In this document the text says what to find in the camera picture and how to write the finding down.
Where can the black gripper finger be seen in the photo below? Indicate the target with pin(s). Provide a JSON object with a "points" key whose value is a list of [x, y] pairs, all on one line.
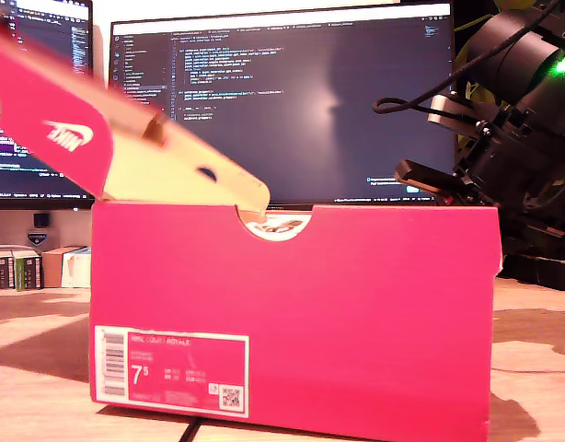
{"points": [[449, 199]]}

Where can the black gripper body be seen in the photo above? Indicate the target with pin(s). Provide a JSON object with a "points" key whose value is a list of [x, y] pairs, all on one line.
{"points": [[494, 170]]}

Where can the red Nike shoebox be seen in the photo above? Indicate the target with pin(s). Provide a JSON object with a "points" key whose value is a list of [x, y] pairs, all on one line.
{"points": [[310, 299]]}

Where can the blue and white box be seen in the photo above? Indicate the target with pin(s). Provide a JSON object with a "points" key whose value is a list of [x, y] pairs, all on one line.
{"points": [[77, 269]]}

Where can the brown cardboard box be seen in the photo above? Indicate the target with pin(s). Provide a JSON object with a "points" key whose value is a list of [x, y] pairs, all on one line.
{"points": [[52, 267]]}

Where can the black plant tray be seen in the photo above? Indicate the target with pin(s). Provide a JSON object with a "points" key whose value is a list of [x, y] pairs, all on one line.
{"points": [[540, 271]]}

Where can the large black monitor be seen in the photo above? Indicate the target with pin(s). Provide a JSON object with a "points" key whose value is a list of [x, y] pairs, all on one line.
{"points": [[287, 115]]}

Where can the white bottle with black cap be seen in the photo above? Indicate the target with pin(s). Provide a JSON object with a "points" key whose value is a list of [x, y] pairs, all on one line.
{"points": [[38, 235]]}

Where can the black monitor with purple code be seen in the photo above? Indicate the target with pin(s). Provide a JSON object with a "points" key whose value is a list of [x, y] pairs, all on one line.
{"points": [[48, 60]]}

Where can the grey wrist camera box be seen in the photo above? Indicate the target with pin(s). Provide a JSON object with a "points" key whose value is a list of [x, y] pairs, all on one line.
{"points": [[448, 112]]}

